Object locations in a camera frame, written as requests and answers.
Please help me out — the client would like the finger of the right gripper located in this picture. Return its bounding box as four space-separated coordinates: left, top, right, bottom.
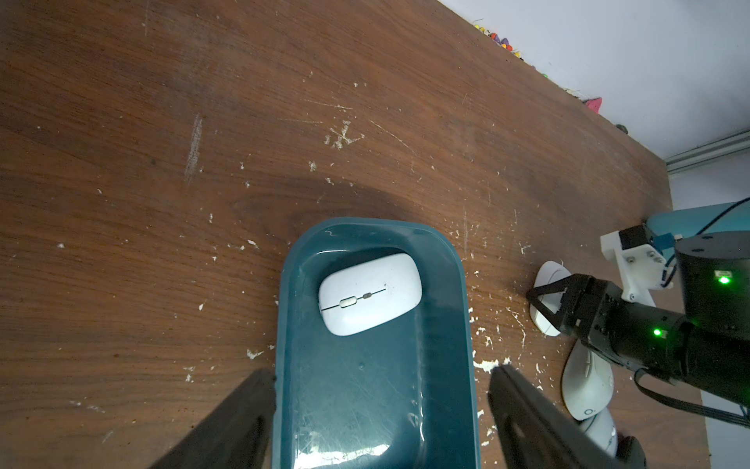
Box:
525 275 577 305
530 303 580 338

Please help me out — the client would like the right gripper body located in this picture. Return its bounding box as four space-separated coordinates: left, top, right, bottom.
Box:
559 275 686 375

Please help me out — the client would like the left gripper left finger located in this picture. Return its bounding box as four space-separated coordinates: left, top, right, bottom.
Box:
152 369 275 468

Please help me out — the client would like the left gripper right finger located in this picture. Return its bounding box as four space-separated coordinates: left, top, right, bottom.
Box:
488 365 625 469

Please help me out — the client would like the white slim mouse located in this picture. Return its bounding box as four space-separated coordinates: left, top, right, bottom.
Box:
529 261 570 337

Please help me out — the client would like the silver mouse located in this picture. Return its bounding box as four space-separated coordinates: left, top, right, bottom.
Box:
579 408 618 457

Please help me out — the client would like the white ergonomic mouse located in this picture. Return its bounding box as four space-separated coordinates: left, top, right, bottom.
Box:
562 341 614 421

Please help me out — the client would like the teal plastic storage box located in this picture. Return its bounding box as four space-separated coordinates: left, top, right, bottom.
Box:
271 217 480 468

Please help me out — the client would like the black mouse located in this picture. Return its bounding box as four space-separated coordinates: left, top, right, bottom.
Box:
615 436 648 469

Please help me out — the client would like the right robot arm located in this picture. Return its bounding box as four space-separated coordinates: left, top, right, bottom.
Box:
527 199 749 427

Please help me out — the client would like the teal vase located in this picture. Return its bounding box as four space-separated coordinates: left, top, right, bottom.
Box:
646 202 750 238

